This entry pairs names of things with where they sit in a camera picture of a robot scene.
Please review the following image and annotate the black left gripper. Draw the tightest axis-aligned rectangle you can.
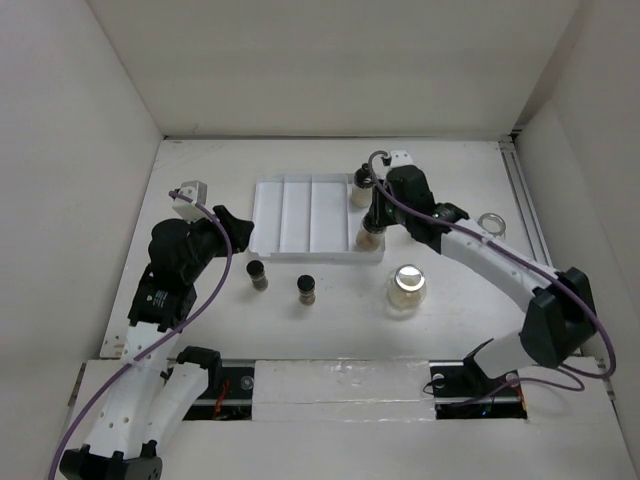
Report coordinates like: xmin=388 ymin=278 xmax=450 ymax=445
xmin=182 ymin=205 xmax=252 ymax=282

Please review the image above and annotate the black-cap bottle tan powder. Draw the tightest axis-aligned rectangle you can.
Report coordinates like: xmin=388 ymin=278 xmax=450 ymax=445
xmin=355 ymin=223 xmax=386 ymax=252

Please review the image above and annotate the black-cap bottle white powder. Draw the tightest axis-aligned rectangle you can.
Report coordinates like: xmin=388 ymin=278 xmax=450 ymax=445
xmin=350 ymin=167 xmax=373 ymax=208

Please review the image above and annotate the round glass jar silver lid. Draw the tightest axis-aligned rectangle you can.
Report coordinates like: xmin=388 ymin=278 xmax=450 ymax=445
xmin=385 ymin=264 xmax=427 ymax=317

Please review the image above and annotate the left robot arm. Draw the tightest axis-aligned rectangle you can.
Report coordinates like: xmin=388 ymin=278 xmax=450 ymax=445
xmin=48 ymin=200 xmax=254 ymax=479

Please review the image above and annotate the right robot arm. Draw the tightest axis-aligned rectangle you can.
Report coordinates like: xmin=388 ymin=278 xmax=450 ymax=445
xmin=355 ymin=162 xmax=601 ymax=402

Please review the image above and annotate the small black-lid spice jar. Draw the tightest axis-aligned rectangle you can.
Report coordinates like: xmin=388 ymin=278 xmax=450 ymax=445
xmin=246 ymin=260 xmax=268 ymax=291

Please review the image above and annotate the white divided organizer tray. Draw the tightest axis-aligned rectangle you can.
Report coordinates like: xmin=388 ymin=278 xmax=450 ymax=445
xmin=249 ymin=173 xmax=385 ymax=264

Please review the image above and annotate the small brown spice jar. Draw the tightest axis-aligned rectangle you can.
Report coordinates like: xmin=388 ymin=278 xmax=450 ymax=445
xmin=297 ymin=274 xmax=316 ymax=305

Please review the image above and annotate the white foam front block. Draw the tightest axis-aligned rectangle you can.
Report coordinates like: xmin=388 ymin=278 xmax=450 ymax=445
xmin=252 ymin=359 xmax=435 ymax=423

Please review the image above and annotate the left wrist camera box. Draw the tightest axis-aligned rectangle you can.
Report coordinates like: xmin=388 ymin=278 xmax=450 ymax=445
xmin=171 ymin=180 xmax=207 ymax=223

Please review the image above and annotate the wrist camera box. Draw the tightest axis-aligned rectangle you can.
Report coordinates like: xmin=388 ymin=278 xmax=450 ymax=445
xmin=171 ymin=180 xmax=207 ymax=223
xmin=382 ymin=150 xmax=414 ymax=169

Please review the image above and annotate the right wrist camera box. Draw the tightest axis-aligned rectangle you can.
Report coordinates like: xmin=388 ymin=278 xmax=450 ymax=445
xmin=382 ymin=150 xmax=414 ymax=169

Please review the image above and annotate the aluminium rail right side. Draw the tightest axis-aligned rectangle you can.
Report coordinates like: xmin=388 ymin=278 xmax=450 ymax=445
xmin=498 ymin=135 xmax=553 ymax=266

